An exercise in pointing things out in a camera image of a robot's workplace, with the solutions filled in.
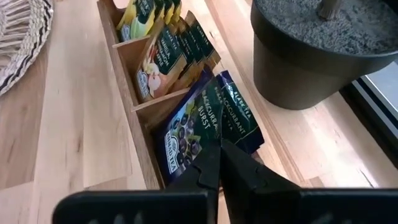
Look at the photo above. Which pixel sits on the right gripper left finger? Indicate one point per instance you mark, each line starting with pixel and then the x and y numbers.
pixel 140 208

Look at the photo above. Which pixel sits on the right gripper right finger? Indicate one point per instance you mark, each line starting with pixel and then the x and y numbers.
pixel 295 208

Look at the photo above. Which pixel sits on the purple blackcurrant tea sachet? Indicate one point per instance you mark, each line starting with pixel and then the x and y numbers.
pixel 186 130
pixel 239 118

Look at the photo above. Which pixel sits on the yellow black tea packets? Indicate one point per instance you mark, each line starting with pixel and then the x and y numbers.
pixel 206 40

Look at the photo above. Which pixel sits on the round woven straw placemat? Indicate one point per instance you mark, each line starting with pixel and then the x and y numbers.
pixel 18 46

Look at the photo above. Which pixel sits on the wooden three-compartment box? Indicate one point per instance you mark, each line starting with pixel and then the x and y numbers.
pixel 126 87

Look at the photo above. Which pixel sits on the green plant in black pot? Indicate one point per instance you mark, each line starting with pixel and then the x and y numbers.
pixel 295 77

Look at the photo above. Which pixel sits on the black metal table frame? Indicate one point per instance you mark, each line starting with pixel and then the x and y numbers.
pixel 373 124

